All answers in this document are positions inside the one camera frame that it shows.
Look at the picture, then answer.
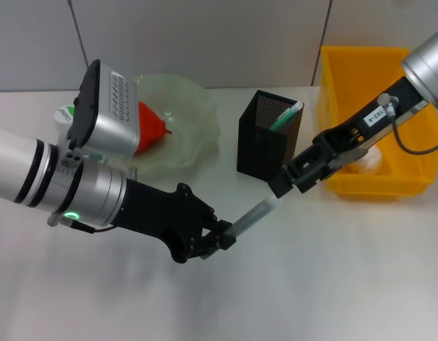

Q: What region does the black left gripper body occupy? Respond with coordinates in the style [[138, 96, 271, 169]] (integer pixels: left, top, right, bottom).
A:
[[110, 178, 215, 265]]

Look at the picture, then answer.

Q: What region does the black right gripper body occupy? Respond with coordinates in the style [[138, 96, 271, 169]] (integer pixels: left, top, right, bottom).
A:
[[312, 75, 429, 168]]

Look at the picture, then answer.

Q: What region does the grey marker pen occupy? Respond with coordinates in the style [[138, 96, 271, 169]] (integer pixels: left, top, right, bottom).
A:
[[225, 197, 277, 239]]

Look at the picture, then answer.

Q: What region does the white paper ball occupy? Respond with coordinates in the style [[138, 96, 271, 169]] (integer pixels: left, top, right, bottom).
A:
[[353, 146, 384, 172]]

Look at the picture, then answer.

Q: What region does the red-orange toy orange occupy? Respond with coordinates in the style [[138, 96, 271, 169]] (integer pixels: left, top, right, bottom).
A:
[[133, 101, 174, 156]]

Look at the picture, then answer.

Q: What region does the clear green-label water bottle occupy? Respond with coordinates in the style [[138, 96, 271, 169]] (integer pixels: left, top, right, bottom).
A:
[[54, 104, 110, 166]]

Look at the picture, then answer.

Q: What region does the black mesh pen holder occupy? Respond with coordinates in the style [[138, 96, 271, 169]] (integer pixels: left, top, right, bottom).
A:
[[236, 90, 305, 186]]

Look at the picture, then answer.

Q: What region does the pale green glass fruit plate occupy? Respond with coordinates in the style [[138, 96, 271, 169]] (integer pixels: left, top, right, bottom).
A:
[[126, 73, 222, 178]]

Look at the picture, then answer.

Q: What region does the yellow plastic bin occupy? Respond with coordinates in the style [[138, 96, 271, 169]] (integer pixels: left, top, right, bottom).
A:
[[317, 45, 438, 197]]

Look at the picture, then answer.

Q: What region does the right arm cable with plug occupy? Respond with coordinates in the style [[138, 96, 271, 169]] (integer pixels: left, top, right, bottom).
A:
[[378, 92, 438, 156]]

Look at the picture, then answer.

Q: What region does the arm cable with plug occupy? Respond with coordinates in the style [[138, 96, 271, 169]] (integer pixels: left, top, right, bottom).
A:
[[46, 212, 115, 236], [378, 92, 438, 156]]

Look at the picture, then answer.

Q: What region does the left arm cable with plug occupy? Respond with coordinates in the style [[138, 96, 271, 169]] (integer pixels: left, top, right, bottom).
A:
[[46, 212, 115, 236]]

